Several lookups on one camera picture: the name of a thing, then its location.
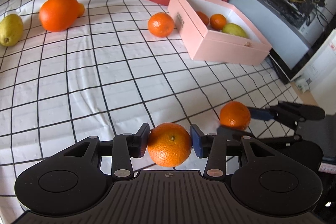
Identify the mandarin orange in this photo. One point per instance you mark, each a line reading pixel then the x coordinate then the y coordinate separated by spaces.
pixel 160 25
pixel 218 21
pixel 235 115
pixel 169 145

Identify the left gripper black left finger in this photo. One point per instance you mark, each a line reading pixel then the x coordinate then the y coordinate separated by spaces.
pixel 124 147

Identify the green pear in box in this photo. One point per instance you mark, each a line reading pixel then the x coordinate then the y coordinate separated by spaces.
pixel 235 30

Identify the white checkered tablecloth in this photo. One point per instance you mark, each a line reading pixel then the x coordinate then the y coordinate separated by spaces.
pixel 106 75

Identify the small orange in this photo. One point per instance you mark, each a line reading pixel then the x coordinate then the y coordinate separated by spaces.
pixel 81 9

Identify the pink cardboard box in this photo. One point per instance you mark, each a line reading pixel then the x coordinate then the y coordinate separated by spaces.
pixel 205 44

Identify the large orange fruit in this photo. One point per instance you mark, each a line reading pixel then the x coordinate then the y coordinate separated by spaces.
pixel 58 15

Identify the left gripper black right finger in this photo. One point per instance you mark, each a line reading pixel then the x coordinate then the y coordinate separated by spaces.
pixel 215 148

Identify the yellow lemon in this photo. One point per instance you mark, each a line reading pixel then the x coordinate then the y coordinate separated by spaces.
pixel 11 30

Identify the white paper box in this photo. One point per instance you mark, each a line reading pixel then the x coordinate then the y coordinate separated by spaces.
pixel 315 82

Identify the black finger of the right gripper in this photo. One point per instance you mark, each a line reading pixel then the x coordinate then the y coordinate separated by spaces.
pixel 234 134
pixel 269 113

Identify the mandarin orange in box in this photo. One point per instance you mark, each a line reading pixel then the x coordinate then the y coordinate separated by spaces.
pixel 218 21

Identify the computer monitor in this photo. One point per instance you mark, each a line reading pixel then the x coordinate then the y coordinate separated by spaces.
pixel 296 30

